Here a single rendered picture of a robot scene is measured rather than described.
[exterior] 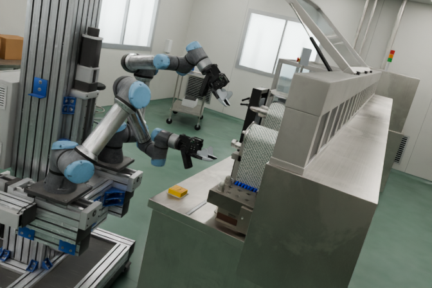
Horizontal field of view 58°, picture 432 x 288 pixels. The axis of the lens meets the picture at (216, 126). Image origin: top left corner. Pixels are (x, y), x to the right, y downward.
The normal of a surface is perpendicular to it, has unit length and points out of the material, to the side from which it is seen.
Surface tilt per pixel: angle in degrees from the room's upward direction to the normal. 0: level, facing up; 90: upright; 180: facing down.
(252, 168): 90
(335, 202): 90
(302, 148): 90
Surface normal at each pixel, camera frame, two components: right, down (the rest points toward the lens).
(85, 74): -0.22, 0.19
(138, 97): 0.72, 0.22
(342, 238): -0.42, 0.13
